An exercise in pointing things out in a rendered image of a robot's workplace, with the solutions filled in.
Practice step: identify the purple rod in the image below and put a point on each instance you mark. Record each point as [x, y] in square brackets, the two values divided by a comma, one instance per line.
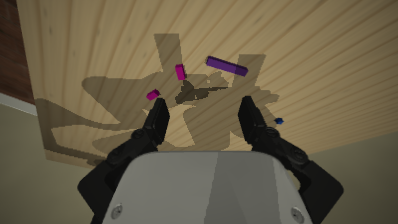
[226, 66]

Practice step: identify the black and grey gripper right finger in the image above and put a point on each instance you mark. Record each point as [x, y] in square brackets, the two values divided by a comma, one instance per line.
[319, 190]

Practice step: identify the small blue cube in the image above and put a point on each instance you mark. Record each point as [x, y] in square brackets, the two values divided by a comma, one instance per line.
[279, 121]

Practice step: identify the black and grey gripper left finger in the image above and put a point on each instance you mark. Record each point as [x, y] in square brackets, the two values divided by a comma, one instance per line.
[98, 186]

